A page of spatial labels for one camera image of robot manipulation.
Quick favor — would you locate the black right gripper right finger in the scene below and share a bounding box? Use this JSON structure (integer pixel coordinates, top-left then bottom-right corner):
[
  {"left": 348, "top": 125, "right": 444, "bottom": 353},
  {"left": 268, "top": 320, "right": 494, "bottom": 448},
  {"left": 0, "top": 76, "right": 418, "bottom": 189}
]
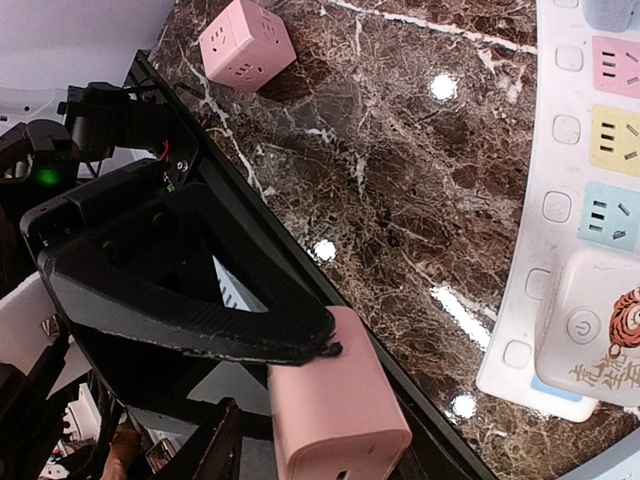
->
[{"left": 152, "top": 426, "right": 242, "bottom": 480}]

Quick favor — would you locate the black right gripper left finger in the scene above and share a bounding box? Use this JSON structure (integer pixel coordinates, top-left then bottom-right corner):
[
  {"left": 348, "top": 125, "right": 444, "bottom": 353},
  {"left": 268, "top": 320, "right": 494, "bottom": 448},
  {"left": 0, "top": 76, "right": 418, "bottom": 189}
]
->
[{"left": 20, "top": 160, "right": 342, "bottom": 366}]

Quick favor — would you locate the small pink charger plug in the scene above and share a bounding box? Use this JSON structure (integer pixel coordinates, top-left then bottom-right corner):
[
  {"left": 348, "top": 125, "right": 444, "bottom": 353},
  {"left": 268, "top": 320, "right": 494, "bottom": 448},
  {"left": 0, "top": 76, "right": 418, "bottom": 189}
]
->
[{"left": 268, "top": 306, "right": 412, "bottom": 480}]

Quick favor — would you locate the white cube socket adapter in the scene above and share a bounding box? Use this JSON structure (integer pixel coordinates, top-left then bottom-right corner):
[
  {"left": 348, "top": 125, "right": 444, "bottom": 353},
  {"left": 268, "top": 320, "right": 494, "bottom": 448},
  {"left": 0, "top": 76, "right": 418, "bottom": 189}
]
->
[{"left": 534, "top": 247, "right": 639, "bottom": 407}]

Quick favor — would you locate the white multicolour power strip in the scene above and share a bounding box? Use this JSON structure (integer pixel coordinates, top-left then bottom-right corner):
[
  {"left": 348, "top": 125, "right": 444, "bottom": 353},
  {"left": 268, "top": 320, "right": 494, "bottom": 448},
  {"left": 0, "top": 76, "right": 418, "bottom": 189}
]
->
[{"left": 476, "top": 1, "right": 639, "bottom": 422}]

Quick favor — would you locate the small blue charger plug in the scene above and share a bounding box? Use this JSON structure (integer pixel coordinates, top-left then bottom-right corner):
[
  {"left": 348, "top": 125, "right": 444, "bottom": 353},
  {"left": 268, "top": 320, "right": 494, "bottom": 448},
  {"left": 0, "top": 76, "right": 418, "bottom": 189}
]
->
[{"left": 583, "top": 0, "right": 639, "bottom": 33}]

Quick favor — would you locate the light blue power strip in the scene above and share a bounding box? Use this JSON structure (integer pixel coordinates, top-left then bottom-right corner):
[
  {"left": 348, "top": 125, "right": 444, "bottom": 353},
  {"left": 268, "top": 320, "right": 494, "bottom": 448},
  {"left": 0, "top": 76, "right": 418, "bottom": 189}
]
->
[{"left": 562, "top": 452, "right": 639, "bottom": 480}]

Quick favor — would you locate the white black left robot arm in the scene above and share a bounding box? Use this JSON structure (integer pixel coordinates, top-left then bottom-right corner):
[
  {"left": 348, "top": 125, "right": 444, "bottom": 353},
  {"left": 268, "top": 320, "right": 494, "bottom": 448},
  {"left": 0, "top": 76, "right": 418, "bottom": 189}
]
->
[{"left": 1, "top": 82, "right": 170, "bottom": 479}]

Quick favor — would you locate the pink cube socket adapter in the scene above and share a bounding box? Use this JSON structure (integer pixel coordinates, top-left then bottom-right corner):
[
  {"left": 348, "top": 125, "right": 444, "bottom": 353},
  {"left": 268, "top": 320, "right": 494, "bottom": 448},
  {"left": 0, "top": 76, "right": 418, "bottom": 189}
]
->
[{"left": 199, "top": 0, "right": 297, "bottom": 93}]

